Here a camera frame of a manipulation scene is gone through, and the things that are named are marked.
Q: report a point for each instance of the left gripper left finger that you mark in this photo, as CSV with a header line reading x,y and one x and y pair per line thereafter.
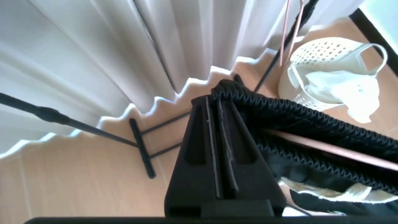
x,y
186,186

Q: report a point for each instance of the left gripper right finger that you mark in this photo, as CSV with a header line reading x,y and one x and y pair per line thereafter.
x,y
255,186

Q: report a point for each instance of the black shorts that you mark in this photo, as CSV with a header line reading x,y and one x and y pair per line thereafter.
x,y
311,118

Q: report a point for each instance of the pink clothes hanger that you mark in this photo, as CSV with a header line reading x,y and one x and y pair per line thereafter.
x,y
342,152
285,34

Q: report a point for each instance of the white shirt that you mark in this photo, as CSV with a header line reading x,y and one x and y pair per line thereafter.
x,y
351,93

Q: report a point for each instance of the black clothes rack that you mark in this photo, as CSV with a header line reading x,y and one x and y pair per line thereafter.
x,y
142,149

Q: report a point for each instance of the white laundry basket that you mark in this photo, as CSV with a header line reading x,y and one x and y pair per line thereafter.
x,y
323,51

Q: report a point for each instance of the beige curtain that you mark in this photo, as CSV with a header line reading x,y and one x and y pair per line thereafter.
x,y
93,46

